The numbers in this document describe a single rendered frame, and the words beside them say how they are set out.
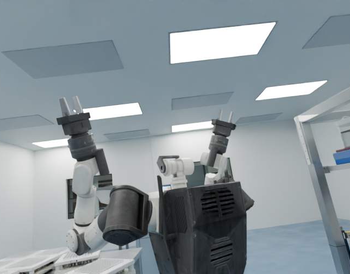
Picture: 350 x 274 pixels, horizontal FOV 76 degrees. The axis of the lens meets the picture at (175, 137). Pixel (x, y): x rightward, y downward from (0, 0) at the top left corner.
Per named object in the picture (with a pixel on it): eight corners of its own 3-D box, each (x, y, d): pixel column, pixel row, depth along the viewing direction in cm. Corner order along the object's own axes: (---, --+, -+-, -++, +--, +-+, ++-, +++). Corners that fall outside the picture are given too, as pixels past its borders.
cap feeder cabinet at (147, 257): (138, 286, 321) (134, 229, 339) (143, 272, 376) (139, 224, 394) (182, 279, 323) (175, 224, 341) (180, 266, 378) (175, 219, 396)
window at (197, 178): (188, 204, 620) (182, 163, 647) (188, 204, 621) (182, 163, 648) (237, 197, 625) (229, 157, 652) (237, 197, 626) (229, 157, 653)
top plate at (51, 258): (-8, 275, 129) (-8, 271, 129) (25, 262, 152) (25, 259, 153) (32, 271, 127) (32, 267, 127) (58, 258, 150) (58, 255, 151)
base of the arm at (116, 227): (137, 251, 68) (154, 236, 62) (95, 245, 64) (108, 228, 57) (139, 207, 80) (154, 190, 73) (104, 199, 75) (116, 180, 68)
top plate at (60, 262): (54, 267, 130) (54, 263, 130) (63, 256, 153) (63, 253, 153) (98, 258, 136) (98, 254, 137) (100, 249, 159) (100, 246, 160)
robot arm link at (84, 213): (95, 187, 90) (91, 230, 93) (69, 193, 82) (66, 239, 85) (110, 198, 83) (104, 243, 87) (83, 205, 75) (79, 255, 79)
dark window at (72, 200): (67, 219, 608) (67, 179, 635) (67, 219, 609) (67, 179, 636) (116, 213, 613) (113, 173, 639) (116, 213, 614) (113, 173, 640)
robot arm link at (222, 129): (238, 124, 107) (232, 148, 106) (233, 126, 117) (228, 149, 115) (212, 117, 108) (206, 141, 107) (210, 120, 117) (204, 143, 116)
